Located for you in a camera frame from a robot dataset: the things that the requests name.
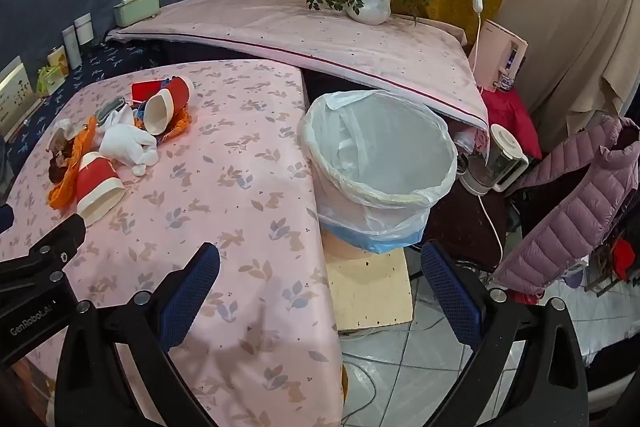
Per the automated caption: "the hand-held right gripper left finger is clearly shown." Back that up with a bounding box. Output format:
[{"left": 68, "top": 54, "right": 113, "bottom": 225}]
[{"left": 50, "top": 243, "right": 236, "bottom": 427}]

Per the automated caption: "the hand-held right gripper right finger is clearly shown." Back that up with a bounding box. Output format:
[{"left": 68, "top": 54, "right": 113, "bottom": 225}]
[{"left": 421, "top": 241, "right": 589, "bottom": 427}]

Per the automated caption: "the plain orange wrapper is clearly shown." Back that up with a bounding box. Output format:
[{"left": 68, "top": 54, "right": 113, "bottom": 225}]
[{"left": 47, "top": 117, "right": 98, "bottom": 210}]

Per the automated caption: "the red paper cup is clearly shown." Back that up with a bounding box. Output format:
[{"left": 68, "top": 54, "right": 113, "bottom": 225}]
[
  {"left": 75, "top": 151, "right": 125, "bottom": 228},
  {"left": 142, "top": 76, "right": 195, "bottom": 136}
]

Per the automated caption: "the brown snack wrapper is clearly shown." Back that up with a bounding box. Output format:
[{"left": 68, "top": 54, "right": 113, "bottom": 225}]
[{"left": 46, "top": 127, "right": 76, "bottom": 184}]

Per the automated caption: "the bin with white plastic liner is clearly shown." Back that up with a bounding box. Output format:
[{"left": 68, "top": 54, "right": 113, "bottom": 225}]
[{"left": 299, "top": 90, "right": 458, "bottom": 255}]

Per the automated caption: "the orange wrapper with blue print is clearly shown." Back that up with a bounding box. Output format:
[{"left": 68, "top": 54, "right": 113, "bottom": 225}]
[{"left": 135, "top": 104, "right": 193, "bottom": 142}]

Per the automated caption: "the dark brown cloth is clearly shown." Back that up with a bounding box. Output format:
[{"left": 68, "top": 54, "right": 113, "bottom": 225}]
[{"left": 425, "top": 187, "right": 506, "bottom": 268}]

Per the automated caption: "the cardboard sheet under bin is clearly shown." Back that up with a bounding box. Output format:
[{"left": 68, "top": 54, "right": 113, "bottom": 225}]
[{"left": 320, "top": 229, "right": 415, "bottom": 335}]

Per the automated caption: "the white hardcover book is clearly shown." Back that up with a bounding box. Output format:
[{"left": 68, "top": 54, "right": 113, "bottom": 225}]
[{"left": 0, "top": 56, "right": 43, "bottom": 140}]

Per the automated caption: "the pink down jacket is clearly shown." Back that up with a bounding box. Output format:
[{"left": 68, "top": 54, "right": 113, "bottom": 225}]
[{"left": 492, "top": 116, "right": 640, "bottom": 295}]

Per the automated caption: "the small green box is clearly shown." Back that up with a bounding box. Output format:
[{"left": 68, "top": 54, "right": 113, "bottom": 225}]
[{"left": 36, "top": 66, "right": 66, "bottom": 96}]

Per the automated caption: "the grey crumpled cloth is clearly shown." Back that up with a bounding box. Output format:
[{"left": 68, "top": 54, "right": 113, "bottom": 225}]
[{"left": 92, "top": 96, "right": 128, "bottom": 125}]

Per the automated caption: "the flat red box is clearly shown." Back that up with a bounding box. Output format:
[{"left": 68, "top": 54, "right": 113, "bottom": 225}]
[{"left": 131, "top": 79, "right": 166, "bottom": 102}]

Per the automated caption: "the navy floral cloth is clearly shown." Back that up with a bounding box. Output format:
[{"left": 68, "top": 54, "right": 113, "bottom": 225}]
[{"left": 0, "top": 42, "right": 166, "bottom": 188}]

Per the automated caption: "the tall white canister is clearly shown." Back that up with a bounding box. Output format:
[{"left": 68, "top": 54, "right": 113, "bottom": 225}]
[{"left": 61, "top": 27, "right": 82, "bottom": 68}]

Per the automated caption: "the red cloth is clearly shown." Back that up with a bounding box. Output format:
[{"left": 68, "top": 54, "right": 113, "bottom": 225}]
[{"left": 482, "top": 88, "right": 543, "bottom": 160}]

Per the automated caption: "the white round canister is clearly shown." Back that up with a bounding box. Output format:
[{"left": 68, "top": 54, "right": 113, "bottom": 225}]
[{"left": 74, "top": 13, "right": 95, "bottom": 46}]

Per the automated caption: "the pink white water dispenser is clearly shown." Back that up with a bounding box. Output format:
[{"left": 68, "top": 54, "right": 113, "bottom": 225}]
[{"left": 470, "top": 19, "right": 530, "bottom": 94}]

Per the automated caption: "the pale green tissue box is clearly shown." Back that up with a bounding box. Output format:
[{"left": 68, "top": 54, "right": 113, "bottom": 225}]
[{"left": 112, "top": 0, "right": 162, "bottom": 28}]

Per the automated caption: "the beige curtain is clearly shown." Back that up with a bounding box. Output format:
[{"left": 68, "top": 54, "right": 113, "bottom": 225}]
[{"left": 495, "top": 0, "right": 640, "bottom": 152}]

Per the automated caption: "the folded pink quilt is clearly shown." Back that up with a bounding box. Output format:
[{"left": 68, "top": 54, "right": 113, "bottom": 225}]
[{"left": 106, "top": 0, "right": 490, "bottom": 130}]

